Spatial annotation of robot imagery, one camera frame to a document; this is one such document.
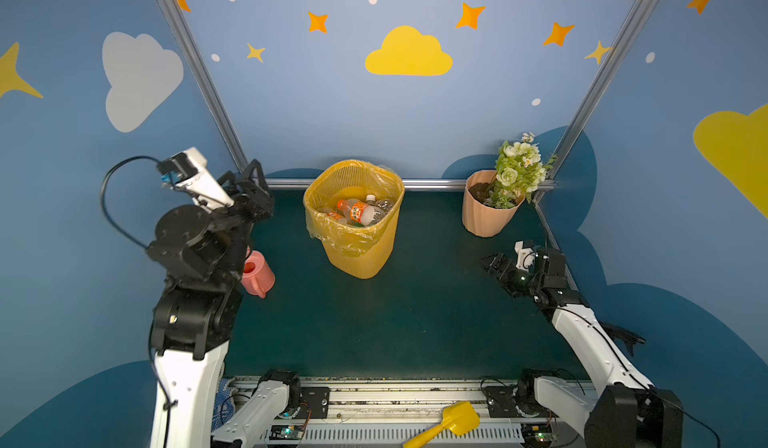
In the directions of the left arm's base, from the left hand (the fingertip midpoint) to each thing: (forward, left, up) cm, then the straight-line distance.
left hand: (251, 166), depth 50 cm
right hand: (+6, -53, -39) cm, 66 cm away
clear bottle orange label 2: (+15, -8, -29) cm, 34 cm away
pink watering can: (+3, +14, -45) cm, 47 cm away
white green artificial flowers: (+31, -64, -27) cm, 76 cm away
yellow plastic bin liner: (+33, -12, -32) cm, 47 cm away
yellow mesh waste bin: (+8, -19, -44) cm, 49 cm away
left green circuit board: (-33, 0, -55) cm, 64 cm away
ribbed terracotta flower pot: (+27, -55, -44) cm, 75 cm away
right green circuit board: (-33, -61, -55) cm, 89 cm away
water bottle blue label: (+15, -18, -28) cm, 36 cm away
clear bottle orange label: (+14, -15, -26) cm, 33 cm away
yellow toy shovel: (-30, -42, -53) cm, 74 cm away
